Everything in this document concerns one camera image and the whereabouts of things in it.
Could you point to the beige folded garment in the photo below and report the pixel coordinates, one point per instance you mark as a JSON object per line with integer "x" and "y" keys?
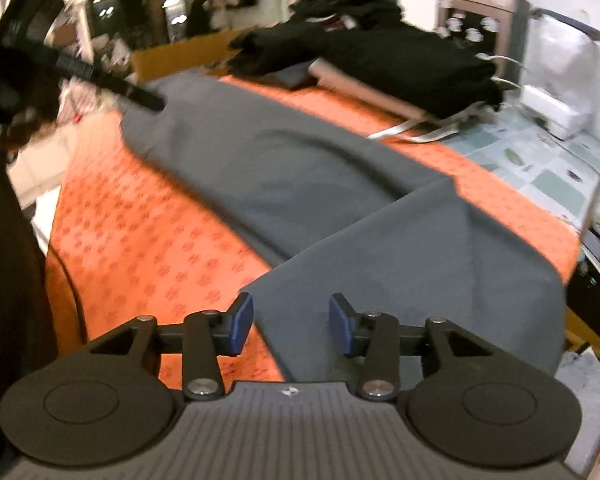
{"x": 334, "y": 80}

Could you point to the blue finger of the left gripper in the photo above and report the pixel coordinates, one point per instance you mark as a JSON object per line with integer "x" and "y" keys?
{"x": 70, "y": 66}

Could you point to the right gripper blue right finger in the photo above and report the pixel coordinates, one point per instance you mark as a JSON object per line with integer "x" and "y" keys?
{"x": 375, "y": 338}

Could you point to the large black folded garment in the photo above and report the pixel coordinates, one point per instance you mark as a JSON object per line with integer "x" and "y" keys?
{"x": 414, "y": 66}

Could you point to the black garment on left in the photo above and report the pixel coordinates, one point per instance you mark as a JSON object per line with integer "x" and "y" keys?
{"x": 262, "y": 51}

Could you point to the white power adapter box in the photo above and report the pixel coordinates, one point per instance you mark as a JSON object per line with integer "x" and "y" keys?
{"x": 560, "y": 119}

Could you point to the dark grey folded cloth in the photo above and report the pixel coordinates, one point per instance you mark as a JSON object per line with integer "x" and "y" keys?
{"x": 293, "y": 78}

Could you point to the white plastic bag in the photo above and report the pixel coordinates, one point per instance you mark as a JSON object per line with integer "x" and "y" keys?
{"x": 563, "y": 59}

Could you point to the pink water dispenser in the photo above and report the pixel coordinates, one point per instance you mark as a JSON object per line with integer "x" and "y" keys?
{"x": 495, "y": 29}

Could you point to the wooden chair at left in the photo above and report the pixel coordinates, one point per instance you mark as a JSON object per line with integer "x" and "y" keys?
{"x": 201, "y": 51}

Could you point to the grey trousers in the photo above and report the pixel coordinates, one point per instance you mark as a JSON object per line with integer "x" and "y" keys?
{"x": 334, "y": 213}

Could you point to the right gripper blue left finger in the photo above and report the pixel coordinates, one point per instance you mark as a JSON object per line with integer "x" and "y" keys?
{"x": 207, "y": 335}

